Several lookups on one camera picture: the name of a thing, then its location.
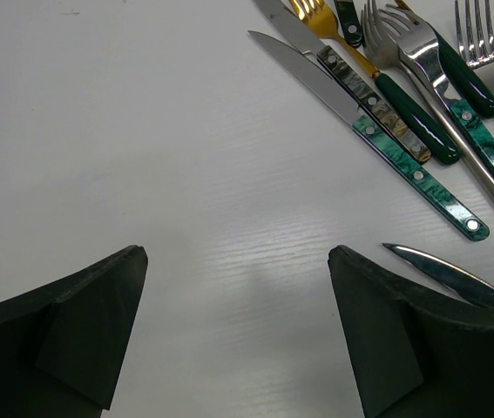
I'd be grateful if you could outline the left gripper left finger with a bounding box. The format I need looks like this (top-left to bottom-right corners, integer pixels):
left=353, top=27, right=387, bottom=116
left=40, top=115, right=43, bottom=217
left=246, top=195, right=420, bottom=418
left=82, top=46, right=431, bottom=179
left=0, top=246, right=148, bottom=417

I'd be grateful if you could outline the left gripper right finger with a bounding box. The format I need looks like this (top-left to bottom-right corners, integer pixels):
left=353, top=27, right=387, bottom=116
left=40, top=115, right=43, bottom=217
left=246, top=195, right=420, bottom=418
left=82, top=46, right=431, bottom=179
left=328, top=246, right=494, bottom=417

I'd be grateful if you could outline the pink handled knife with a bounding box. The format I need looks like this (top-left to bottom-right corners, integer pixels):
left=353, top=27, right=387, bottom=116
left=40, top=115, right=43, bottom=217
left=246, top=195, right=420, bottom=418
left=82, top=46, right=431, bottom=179
left=382, top=243, right=494, bottom=309

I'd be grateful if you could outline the silver fork pink handle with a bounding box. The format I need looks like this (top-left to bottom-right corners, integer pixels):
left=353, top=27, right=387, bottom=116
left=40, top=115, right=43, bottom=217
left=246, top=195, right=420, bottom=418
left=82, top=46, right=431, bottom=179
left=454, top=0, right=494, bottom=95

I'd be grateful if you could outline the all silver fork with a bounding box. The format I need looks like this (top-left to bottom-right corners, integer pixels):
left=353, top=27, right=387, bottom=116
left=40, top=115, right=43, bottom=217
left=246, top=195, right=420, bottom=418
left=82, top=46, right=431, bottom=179
left=361, top=1, right=494, bottom=201

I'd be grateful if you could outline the green marbled handle knife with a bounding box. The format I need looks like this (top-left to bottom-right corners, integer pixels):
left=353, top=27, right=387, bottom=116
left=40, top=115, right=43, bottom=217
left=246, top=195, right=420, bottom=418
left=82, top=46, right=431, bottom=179
left=249, top=30, right=490, bottom=242

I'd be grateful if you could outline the gold utensil green handle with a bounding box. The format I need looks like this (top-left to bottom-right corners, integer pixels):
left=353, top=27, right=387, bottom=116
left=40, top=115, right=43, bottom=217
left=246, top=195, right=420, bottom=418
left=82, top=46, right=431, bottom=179
left=391, top=1, right=494, bottom=118

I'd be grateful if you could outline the silver fork black handle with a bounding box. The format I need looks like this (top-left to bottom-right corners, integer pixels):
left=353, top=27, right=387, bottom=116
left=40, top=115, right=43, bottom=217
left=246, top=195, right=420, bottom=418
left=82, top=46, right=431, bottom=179
left=334, top=0, right=364, bottom=48

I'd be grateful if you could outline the gold fork green handle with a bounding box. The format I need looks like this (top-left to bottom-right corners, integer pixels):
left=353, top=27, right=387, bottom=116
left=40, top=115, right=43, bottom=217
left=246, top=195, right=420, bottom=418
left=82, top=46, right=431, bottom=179
left=290, top=1, right=460, bottom=165

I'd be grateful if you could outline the grey marbled handle knife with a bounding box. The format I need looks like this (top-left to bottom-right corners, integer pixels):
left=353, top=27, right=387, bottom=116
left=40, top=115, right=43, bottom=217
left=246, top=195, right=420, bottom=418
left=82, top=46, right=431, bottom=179
left=251, top=1, right=434, bottom=165

